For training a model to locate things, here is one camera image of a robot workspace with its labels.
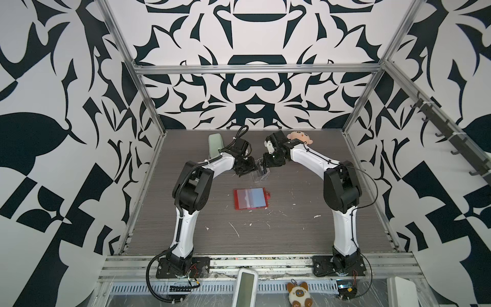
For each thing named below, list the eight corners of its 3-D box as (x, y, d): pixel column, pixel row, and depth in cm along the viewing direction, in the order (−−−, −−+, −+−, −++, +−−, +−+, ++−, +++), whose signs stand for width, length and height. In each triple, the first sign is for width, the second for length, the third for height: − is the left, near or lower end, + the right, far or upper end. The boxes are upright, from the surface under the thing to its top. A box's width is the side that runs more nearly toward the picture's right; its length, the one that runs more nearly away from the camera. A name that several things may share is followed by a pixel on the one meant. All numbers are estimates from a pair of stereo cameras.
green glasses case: (206, 157, 110) (204, 152, 107) (209, 137, 120) (208, 132, 116) (222, 157, 110) (222, 152, 107) (224, 137, 120) (224, 132, 116)
